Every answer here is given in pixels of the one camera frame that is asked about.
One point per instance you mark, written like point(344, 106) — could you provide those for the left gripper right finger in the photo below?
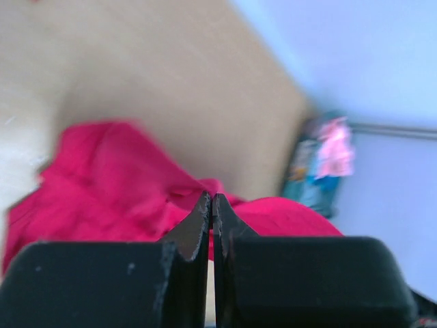
point(265, 281)

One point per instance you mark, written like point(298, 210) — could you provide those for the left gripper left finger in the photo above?
point(108, 284)

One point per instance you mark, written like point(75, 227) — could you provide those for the magenta t-shirt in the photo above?
point(108, 182)

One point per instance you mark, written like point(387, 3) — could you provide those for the teal plastic laundry basket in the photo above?
point(303, 163)

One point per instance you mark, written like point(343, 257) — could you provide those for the blue t-shirt in basket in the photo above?
point(326, 183)

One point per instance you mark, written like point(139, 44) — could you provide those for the pink t-shirt in basket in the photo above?
point(336, 152)

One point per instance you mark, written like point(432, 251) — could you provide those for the right aluminium frame post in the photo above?
point(396, 131)

